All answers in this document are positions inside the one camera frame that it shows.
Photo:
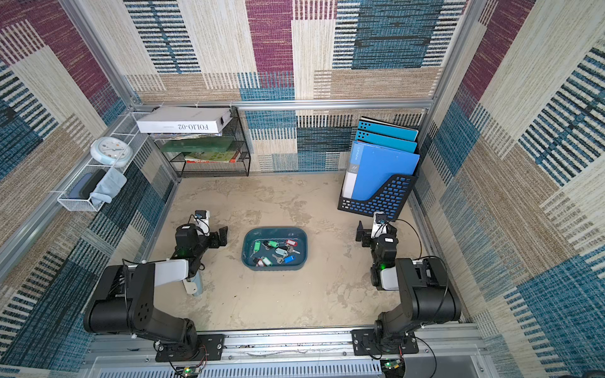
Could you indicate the teal folder back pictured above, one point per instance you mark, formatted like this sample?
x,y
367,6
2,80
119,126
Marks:
x,y
387,129

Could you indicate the blue folder front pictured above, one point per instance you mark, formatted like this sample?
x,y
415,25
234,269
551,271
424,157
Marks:
x,y
371,165

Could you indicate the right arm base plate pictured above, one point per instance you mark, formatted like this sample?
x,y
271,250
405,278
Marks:
x,y
366,343

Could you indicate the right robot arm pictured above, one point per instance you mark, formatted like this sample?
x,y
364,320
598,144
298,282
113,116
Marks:
x,y
425,290

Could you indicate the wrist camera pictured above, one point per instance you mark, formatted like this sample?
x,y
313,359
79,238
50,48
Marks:
x,y
201,218
379,222

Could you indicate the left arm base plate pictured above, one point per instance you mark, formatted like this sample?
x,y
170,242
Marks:
x,y
206,347

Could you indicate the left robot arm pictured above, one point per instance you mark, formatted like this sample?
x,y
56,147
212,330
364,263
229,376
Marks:
x,y
123,301

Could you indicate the black mesh file holder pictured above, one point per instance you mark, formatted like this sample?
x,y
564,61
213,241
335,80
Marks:
x,y
390,198

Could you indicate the black wire shelf rack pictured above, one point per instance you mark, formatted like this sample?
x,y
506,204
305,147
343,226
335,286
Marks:
x,y
182,169

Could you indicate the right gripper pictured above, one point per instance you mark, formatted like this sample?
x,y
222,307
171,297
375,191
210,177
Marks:
x,y
367,234

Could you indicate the light blue cloth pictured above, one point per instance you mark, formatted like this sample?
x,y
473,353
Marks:
x,y
108,188

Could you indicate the colourful book lower shelf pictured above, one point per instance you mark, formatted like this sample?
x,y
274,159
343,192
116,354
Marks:
x,y
212,157

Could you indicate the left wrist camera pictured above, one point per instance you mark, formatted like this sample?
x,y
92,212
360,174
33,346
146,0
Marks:
x,y
201,218

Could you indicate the teal folder middle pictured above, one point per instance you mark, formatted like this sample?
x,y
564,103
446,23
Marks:
x,y
386,141

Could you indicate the teal plastic storage box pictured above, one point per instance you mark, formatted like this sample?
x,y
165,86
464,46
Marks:
x,y
273,247

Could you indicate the blue tag key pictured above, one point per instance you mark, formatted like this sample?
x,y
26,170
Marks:
x,y
286,260

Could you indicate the white round clock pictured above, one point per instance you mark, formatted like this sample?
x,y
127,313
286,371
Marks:
x,y
111,151

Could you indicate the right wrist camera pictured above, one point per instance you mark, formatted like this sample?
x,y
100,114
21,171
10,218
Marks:
x,y
379,222

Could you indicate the dark blue pouch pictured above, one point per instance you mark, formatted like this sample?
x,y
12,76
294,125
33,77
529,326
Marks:
x,y
86,185

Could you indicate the white FOLIO-02 box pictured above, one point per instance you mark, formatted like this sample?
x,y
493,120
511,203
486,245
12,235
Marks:
x,y
185,120

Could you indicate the teal folder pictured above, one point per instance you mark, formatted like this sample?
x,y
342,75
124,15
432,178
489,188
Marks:
x,y
386,141
387,129

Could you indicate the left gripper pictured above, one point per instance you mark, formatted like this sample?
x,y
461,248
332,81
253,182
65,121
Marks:
x,y
215,243

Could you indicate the light blue stapler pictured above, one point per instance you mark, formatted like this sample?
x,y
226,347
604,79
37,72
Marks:
x,y
194,285

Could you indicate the white wire basket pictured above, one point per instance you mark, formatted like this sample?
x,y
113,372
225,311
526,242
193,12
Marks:
x,y
125,129

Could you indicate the green book on shelf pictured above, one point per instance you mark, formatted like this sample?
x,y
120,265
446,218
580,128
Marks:
x,y
201,145

